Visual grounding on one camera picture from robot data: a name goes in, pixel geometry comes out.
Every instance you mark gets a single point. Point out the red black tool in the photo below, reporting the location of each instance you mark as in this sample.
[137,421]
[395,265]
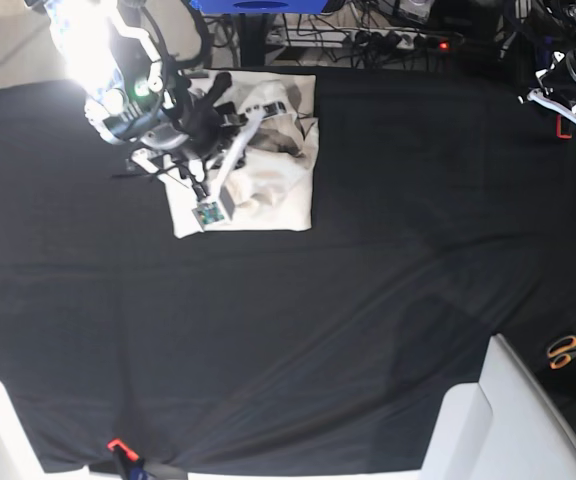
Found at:
[564,127]

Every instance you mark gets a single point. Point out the white T-shirt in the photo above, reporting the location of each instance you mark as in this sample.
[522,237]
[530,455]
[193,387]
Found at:
[274,189]

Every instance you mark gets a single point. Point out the white power strip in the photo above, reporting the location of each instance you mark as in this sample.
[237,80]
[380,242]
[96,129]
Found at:
[318,37]

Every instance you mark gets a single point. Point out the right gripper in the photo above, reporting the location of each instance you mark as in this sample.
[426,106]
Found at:
[195,154]

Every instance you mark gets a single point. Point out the red clip on cloth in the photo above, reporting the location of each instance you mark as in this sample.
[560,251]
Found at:
[118,445]

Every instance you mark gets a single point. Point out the orange handled scissors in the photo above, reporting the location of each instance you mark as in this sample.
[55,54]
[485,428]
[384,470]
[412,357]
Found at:
[562,352]

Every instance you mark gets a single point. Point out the white chair right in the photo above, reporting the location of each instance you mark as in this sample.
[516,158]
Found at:
[503,426]

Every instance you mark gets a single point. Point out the black table cloth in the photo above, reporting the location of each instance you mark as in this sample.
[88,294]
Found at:
[444,212]

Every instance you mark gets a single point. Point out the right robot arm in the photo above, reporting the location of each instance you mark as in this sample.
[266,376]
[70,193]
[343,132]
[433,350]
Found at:
[136,93]

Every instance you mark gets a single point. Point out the blue plastic box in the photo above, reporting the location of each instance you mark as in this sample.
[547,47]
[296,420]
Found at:
[259,6]

